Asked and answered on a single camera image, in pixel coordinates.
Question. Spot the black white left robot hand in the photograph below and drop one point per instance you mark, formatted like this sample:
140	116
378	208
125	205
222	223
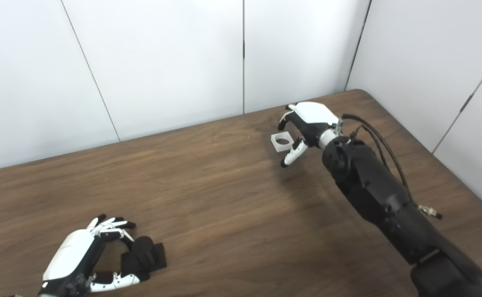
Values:
69	255

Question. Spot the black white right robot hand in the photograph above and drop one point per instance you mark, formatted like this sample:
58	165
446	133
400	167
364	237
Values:
313	113

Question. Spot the white square piece with hole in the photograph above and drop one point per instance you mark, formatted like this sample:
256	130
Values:
275	142

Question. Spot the black peg with square base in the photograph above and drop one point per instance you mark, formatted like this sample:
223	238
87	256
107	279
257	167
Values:
146	255

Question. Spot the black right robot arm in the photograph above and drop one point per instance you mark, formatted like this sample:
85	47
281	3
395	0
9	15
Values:
381	194

